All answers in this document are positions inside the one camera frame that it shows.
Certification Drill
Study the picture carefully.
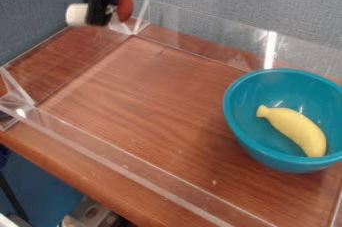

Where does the clear acrylic barrier wall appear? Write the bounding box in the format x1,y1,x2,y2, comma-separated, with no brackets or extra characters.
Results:
0,0,342,227

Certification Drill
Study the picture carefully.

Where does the blue plastic bowl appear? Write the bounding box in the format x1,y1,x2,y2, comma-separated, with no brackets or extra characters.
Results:
222,68,342,173

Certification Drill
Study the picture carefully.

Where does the brown and white toy mushroom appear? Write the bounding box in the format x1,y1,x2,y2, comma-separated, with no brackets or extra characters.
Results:
66,0,134,26

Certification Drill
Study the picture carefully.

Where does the grey metal bracket under table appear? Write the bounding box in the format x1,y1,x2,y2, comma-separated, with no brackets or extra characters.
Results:
62,198,119,227

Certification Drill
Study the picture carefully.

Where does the yellow toy banana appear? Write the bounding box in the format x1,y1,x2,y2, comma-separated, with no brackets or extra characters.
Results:
257,105,328,157

